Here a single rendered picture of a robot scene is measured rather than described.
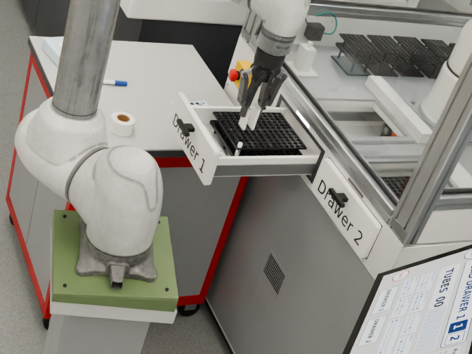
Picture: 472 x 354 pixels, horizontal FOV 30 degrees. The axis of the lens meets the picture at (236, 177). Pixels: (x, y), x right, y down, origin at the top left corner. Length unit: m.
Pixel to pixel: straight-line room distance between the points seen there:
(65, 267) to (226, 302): 1.07
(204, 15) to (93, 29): 1.38
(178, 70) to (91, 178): 1.10
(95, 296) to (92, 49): 0.53
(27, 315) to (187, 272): 0.54
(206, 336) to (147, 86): 0.90
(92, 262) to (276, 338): 0.88
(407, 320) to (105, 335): 0.73
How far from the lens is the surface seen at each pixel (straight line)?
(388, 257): 2.23
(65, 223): 2.12
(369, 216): 2.25
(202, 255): 2.90
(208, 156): 2.30
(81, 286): 1.98
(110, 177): 1.87
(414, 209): 2.14
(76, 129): 1.94
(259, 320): 2.80
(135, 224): 1.91
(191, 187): 2.67
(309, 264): 2.52
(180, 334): 3.07
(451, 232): 2.25
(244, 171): 2.37
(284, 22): 2.14
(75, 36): 1.86
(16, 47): 4.44
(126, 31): 3.28
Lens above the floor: 2.13
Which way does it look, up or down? 33 degrees down
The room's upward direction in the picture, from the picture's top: 19 degrees clockwise
